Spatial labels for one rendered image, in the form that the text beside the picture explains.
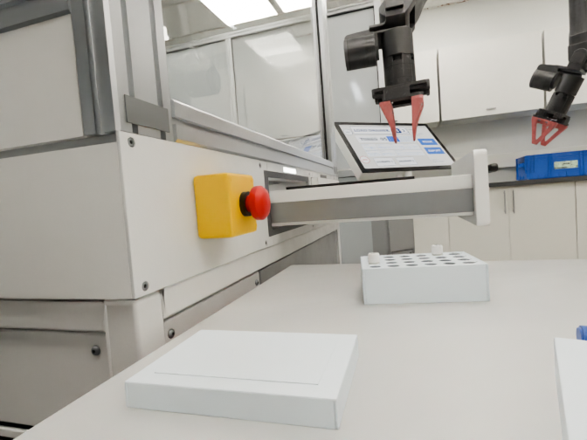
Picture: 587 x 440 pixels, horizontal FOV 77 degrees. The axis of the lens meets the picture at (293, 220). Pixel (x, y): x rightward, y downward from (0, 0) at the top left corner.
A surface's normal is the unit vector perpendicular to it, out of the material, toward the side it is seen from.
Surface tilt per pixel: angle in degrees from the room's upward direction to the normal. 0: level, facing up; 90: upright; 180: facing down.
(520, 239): 90
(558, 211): 90
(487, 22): 90
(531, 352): 0
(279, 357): 0
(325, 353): 0
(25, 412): 90
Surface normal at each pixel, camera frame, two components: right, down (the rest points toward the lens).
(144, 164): 0.95, -0.06
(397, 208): -0.29, 0.07
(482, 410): -0.07, -1.00
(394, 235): 0.40, 0.02
